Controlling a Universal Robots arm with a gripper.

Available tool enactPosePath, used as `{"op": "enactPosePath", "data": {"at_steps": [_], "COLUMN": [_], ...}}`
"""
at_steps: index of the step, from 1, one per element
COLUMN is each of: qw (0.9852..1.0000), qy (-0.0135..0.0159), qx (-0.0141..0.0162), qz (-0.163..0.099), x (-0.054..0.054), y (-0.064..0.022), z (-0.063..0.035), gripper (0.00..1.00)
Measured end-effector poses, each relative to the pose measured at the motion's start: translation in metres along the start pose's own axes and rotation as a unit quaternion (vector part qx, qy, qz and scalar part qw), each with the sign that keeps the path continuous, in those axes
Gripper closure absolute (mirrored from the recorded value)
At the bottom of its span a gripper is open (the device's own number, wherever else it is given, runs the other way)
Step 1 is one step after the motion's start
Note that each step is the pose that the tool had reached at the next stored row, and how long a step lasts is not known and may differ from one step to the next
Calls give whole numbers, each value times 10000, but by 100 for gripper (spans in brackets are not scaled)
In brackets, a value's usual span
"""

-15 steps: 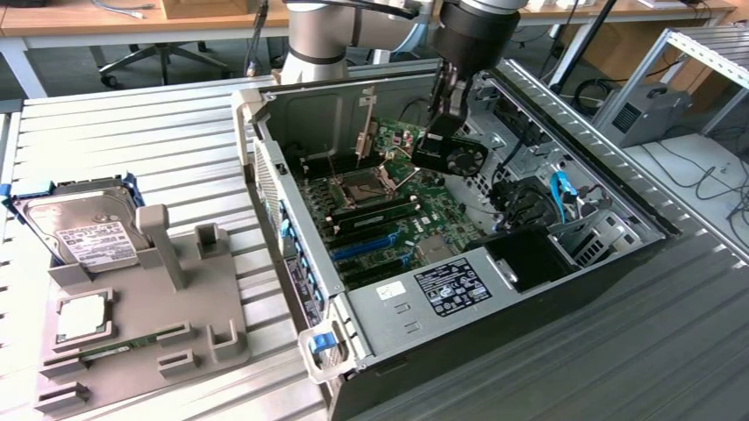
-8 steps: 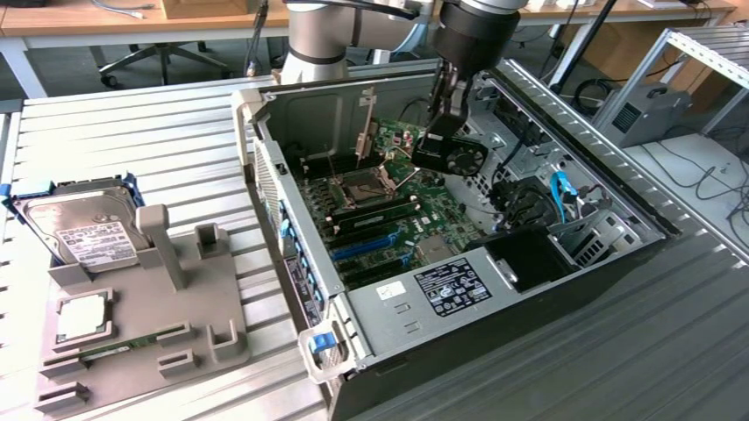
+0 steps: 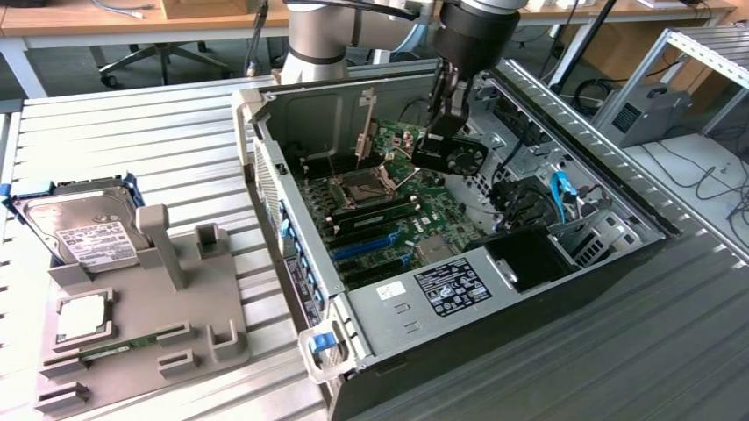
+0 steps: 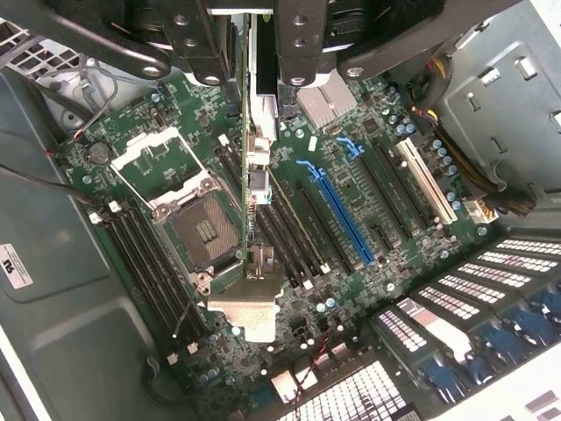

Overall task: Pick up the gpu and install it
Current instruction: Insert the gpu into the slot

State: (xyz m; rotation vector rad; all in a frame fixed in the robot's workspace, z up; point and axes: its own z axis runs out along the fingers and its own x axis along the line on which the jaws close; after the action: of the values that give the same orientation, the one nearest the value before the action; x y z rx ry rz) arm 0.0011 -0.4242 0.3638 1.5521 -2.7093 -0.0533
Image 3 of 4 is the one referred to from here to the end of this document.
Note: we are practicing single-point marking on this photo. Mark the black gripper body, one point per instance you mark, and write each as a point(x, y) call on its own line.
point(471, 39)

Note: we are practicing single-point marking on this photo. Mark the black gpu with fan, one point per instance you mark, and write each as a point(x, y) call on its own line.
point(463, 158)

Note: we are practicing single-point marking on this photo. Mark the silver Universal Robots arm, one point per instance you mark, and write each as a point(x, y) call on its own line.
point(316, 30)

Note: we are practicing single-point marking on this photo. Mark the black tripod leg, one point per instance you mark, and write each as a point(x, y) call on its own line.
point(576, 44)

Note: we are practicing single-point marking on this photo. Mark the green motherboard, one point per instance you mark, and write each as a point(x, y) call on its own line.
point(433, 208)

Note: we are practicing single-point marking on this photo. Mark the CPU socket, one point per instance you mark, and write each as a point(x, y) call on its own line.
point(361, 188)

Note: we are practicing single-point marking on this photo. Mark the long wooden desk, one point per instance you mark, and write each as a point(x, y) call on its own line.
point(615, 11)

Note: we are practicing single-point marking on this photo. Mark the black RAM stick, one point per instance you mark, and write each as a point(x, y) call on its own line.
point(375, 211)
point(381, 220)

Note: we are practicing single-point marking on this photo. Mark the grey computer box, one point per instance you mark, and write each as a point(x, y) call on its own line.
point(650, 114)

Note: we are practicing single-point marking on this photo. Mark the blue expansion slot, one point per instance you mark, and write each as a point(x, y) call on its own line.
point(367, 247)

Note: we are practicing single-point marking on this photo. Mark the black plastic shroud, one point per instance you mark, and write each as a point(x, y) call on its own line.
point(527, 263)

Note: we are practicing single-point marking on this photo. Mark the black expansion slot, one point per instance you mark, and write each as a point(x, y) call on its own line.
point(375, 269)

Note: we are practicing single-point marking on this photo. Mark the cardboard box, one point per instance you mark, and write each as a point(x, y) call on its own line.
point(212, 9)

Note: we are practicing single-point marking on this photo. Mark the office chair base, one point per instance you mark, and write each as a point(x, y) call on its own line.
point(158, 54)

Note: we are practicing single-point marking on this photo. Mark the silver power supply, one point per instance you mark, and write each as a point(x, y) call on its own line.
point(399, 320)

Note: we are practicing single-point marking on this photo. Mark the open black PC case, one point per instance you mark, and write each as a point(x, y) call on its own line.
point(586, 333)

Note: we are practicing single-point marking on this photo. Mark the blue disk carrier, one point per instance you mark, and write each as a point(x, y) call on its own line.
point(129, 184)

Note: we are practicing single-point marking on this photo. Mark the blue case latch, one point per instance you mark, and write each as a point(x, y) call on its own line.
point(321, 343)

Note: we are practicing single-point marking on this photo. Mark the grey parts rack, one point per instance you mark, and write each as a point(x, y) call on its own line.
point(176, 316)

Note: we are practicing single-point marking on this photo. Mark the silver hard disk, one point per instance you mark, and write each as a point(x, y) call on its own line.
point(77, 223)

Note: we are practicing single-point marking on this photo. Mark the silver CPU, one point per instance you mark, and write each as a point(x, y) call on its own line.
point(85, 318)

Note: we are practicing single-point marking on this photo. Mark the green RAM stick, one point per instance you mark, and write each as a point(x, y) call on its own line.
point(117, 346)

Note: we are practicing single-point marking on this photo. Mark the aluminium frame rack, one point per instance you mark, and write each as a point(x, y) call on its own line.
point(703, 48)

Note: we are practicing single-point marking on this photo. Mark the wooden desk white frame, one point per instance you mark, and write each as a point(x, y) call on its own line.
point(89, 24)

